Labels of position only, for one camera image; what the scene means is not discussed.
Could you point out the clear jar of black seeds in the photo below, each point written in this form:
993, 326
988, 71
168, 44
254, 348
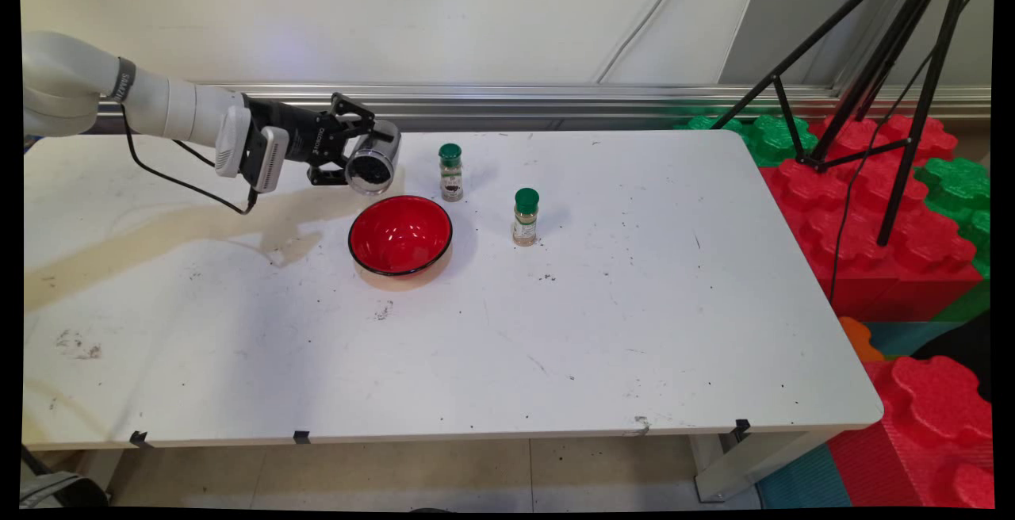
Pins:
373, 167

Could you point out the red bowl with black rim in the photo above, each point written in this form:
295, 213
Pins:
400, 235

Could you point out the green foam building block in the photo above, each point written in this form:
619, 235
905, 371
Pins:
777, 139
955, 183

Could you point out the black table edge clip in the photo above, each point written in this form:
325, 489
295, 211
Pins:
741, 429
139, 439
301, 437

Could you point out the teal foam mat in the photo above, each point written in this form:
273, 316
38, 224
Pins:
801, 480
904, 338

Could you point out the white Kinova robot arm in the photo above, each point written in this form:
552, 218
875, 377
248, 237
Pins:
71, 84

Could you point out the red foam building block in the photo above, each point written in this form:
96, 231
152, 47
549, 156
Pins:
928, 425
856, 227

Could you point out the spice jar with beige powder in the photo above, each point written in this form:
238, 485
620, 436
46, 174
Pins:
525, 223

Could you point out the orange foam piece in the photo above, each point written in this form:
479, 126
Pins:
860, 342

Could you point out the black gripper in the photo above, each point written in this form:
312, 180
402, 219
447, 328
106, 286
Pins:
293, 133

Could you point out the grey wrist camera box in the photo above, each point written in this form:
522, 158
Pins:
272, 159

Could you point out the spice jar with dark peppercorns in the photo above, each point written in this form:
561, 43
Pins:
451, 179

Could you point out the black tripod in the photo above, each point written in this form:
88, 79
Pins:
923, 100

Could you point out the aluminium wall rail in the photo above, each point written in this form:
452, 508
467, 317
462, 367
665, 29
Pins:
555, 104

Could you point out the white table leg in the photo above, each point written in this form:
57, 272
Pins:
737, 468

